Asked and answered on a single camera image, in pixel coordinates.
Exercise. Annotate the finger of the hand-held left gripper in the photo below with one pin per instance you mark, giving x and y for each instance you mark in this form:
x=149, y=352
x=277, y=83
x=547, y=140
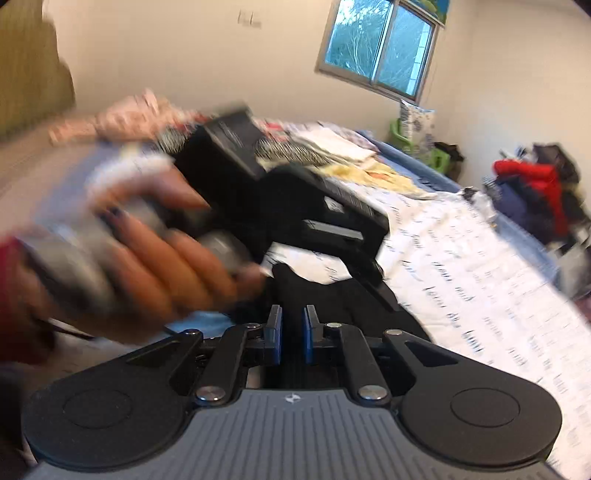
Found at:
x=371, y=277

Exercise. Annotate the pile of dark clothes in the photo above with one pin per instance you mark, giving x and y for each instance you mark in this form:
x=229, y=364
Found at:
x=531, y=207

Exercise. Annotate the sliding glass window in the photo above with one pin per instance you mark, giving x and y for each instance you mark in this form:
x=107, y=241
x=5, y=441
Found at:
x=378, y=46

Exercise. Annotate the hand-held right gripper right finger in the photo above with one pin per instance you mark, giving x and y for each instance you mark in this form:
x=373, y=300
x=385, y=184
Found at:
x=308, y=337

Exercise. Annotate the green plastic chair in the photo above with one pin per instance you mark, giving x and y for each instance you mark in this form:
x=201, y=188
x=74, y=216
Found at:
x=438, y=161

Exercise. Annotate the red jacket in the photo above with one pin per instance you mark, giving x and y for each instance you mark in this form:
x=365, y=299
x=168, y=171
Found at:
x=535, y=177

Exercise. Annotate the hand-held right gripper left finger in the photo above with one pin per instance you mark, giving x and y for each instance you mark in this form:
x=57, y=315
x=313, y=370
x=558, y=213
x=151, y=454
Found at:
x=276, y=337

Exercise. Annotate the white script-print duvet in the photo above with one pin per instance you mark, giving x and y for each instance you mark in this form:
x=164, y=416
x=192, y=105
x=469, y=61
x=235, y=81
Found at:
x=461, y=277

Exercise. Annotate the person's left hand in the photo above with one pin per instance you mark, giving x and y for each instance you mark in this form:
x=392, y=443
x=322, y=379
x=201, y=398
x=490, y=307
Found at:
x=152, y=272

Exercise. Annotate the floral pillow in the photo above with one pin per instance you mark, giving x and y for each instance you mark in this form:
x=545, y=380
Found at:
x=418, y=124

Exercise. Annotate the olive padded headboard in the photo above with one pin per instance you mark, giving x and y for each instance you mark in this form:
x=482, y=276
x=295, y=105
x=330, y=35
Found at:
x=27, y=64

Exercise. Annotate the black pants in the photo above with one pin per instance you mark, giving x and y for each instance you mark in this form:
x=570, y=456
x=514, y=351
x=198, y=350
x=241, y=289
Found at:
x=300, y=286

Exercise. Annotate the zebra striped cloth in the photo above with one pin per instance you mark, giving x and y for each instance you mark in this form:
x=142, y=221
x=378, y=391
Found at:
x=286, y=152

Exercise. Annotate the red floral cloth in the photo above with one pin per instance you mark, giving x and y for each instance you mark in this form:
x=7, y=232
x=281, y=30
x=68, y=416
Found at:
x=124, y=117

